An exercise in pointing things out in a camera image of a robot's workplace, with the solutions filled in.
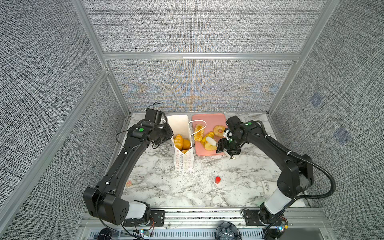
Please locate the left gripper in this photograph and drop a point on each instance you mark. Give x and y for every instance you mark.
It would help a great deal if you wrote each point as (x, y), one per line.
(170, 133)

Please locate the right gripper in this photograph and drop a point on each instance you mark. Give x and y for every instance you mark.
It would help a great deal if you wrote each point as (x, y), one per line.
(222, 145)

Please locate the white printed paper bag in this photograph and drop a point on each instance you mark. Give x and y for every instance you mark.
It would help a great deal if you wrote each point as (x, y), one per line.
(180, 125)

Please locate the round striped bun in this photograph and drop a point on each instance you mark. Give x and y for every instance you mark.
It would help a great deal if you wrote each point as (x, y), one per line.
(178, 142)

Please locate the small bun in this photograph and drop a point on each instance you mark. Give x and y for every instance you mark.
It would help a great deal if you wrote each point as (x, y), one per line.
(219, 130)

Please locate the striped croissant bread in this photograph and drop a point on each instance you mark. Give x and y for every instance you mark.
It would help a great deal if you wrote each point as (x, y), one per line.
(198, 133)

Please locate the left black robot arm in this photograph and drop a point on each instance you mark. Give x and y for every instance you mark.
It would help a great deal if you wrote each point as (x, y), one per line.
(105, 200)

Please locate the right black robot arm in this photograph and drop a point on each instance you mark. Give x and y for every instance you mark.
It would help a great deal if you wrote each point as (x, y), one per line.
(297, 171)

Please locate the small yellow bread roll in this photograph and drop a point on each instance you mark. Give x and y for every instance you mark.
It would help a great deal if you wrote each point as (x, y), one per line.
(210, 135)

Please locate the pink plastic tray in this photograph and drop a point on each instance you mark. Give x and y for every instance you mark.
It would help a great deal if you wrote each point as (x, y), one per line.
(211, 120)

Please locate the white paper label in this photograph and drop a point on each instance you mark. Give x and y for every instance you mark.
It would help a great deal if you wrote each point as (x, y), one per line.
(269, 187)

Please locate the black round fan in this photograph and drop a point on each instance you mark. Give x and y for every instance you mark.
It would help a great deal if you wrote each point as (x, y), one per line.
(227, 231)

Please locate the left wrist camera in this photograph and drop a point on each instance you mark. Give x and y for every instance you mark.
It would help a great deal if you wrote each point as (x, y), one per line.
(154, 118)

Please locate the aluminium front rail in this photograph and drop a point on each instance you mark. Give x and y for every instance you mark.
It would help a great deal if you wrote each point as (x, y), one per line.
(209, 217)

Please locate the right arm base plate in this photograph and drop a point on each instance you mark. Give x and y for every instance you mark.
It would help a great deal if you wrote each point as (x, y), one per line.
(251, 217)

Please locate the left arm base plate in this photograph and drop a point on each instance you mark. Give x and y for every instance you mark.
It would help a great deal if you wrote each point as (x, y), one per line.
(157, 218)

